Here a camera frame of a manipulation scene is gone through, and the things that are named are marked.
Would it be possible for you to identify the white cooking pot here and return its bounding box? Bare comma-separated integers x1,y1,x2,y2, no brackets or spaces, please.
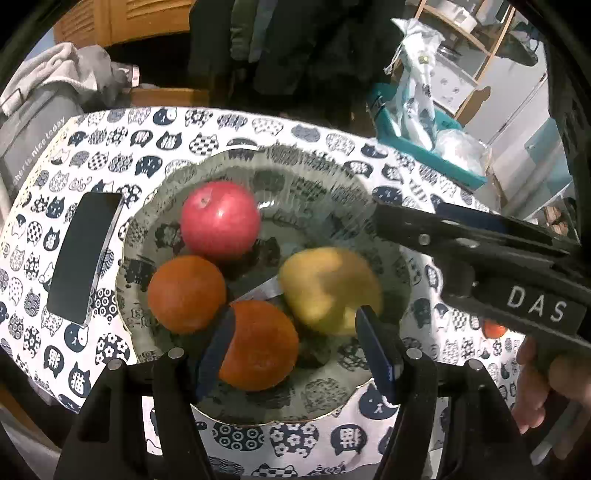
435,0,478,33

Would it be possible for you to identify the red apple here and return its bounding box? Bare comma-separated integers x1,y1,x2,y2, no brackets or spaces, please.
180,181,262,261

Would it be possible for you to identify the green yellow pear front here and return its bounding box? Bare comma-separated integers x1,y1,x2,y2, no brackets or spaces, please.
277,247,384,336

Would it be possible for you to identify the black hanging jacket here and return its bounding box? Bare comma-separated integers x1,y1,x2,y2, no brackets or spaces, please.
188,1,406,130

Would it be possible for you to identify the black smartphone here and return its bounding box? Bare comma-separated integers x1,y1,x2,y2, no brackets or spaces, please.
47,192,122,325

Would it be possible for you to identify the teal plastic crate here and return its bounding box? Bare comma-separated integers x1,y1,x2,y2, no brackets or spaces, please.
367,83,487,191

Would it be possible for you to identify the small mandarin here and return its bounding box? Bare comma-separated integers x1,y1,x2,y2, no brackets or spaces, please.
482,320,507,339

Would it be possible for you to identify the pile of grey clothes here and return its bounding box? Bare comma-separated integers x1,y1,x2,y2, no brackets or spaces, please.
1,42,139,222

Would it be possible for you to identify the person's right hand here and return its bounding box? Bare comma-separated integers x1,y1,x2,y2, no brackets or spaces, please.
512,336,590,460

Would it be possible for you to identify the clear plastic bag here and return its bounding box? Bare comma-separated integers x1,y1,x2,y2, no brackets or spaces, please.
434,129,492,176

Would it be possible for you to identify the white patterned storage box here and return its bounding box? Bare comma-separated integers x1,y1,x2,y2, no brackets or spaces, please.
431,53,478,114

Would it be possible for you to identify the cat pattern tablecloth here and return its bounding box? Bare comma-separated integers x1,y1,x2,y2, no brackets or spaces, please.
0,106,532,480

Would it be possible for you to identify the large orange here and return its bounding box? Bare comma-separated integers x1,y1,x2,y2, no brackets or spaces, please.
147,255,226,335
218,300,300,392

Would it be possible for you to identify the shoe rack with shoes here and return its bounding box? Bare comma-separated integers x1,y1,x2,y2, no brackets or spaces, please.
541,195,580,242

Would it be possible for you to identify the grey hanging bag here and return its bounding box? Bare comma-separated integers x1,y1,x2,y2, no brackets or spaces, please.
496,25,541,67

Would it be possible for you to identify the wooden drawer box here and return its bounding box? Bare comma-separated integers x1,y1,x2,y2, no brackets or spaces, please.
130,88,211,107

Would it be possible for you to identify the white rice bag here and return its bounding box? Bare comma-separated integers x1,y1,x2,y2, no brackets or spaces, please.
386,18,444,128

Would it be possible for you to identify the wooden shelf rack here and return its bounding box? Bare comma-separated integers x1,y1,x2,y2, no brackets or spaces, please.
409,1,516,124

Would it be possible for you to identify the wooden louvered wardrobe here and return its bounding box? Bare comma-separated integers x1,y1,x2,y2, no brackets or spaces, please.
53,0,194,48

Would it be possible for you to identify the green patterned plate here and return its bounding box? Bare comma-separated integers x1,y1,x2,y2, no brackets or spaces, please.
115,144,412,426

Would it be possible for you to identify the large orange front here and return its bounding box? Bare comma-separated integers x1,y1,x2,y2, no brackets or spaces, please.
218,300,300,392

